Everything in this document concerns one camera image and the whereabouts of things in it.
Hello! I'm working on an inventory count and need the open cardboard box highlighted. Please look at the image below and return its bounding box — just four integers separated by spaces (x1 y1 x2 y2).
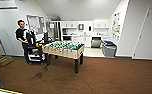
0 55 14 67

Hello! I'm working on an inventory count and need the white two-door base cabinet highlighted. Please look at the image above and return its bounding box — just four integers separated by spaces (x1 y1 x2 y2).
75 35 92 48

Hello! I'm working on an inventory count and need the green foosball table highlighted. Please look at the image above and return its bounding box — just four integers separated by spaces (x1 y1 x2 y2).
41 40 86 74

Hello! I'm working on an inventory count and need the white three-drawer stack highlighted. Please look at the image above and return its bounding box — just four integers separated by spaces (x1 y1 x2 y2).
101 35 111 42

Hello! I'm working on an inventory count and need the grey bin with blue lid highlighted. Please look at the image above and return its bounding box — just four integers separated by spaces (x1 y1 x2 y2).
102 40 114 46

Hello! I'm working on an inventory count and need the grey bin with green lid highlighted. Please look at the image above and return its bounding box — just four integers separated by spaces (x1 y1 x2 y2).
102 42 116 48

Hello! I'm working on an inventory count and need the grey bin with black lid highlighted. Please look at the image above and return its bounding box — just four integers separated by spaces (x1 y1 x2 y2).
103 45 118 59

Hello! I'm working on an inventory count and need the black wheeled cart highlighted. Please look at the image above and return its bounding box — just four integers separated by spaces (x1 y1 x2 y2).
24 31 48 66

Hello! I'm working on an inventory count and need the person in black shirt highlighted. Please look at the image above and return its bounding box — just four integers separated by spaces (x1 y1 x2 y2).
14 19 38 56

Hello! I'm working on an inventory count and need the white door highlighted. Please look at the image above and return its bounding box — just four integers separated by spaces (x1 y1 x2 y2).
131 6 152 61

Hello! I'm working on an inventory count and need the large printed wall poster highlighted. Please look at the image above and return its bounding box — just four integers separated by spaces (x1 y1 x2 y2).
112 12 121 38

